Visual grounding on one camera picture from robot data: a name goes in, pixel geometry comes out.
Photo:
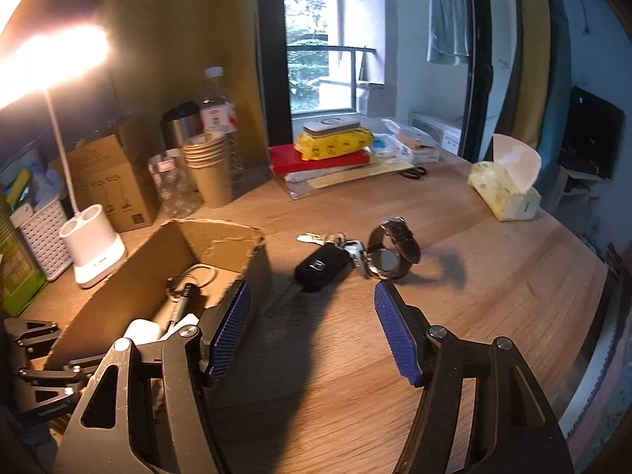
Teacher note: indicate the pale yellow tissue pack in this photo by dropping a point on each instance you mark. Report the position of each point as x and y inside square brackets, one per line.
[503, 192]

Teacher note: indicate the stainless steel thermos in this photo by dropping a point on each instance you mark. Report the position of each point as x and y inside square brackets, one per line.
[180, 126]

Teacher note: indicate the white perforated plastic basket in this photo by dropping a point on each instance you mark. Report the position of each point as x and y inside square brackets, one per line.
[42, 242]

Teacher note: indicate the white plastic packets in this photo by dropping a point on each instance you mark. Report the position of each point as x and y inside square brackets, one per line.
[410, 140]

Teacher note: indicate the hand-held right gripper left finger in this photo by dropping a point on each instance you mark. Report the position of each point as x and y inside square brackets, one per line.
[229, 335]

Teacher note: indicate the yellow wet wipes pack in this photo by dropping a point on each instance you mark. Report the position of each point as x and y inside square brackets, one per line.
[335, 145]

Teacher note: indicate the black scissors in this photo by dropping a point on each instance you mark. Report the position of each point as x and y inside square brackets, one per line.
[413, 173]

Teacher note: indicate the black car key with keyring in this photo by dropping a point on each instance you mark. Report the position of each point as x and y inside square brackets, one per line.
[321, 266]

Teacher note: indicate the green packaged box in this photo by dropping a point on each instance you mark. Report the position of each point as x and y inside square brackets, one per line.
[17, 276]

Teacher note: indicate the white microwave oven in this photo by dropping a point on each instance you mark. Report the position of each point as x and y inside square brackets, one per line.
[439, 131]

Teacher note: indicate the clear jar of sachets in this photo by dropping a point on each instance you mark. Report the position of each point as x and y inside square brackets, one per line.
[170, 187]

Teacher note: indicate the red book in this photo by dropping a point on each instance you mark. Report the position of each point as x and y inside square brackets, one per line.
[286, 160]

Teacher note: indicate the white charger adapter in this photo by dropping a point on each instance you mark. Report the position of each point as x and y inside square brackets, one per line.
[143, 331]

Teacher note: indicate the black monitor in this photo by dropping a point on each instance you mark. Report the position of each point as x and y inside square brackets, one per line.
[590, 133]

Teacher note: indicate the clear water bottle red label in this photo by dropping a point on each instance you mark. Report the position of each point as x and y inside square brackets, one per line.
[219, 118]

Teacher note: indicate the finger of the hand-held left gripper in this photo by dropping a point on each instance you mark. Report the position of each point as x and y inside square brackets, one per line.
[54, 395]
[32, 335]

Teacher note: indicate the stack of brown paper cups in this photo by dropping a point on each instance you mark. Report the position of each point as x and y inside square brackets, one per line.
[210, 177]

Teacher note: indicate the hanging pale cloth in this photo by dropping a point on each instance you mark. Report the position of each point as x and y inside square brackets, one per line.
[448, 15]

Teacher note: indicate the yellowish paper envelope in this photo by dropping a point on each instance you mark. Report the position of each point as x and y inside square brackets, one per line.
[365, 174]

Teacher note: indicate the white and grey flat device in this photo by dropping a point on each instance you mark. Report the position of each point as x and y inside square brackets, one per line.
[331, 127]

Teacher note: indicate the brown printed carton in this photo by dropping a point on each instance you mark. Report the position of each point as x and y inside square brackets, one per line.
[113, 182]

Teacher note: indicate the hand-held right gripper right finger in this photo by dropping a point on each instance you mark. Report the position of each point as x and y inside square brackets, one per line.
[397, 335]

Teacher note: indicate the clear plastic tray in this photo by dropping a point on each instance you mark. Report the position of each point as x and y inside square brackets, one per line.
[296, 188]

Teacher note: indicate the yellow and green sponge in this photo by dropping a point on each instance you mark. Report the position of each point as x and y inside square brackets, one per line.
[16, 183]

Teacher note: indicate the white desk lamp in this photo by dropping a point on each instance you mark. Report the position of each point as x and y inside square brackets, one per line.
[94, 252]

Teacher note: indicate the small black flashlight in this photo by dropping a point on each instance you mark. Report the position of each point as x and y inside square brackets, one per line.
[183, 303]

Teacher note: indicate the brown cardboard box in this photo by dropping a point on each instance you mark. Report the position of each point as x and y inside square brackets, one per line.
[148, 256]

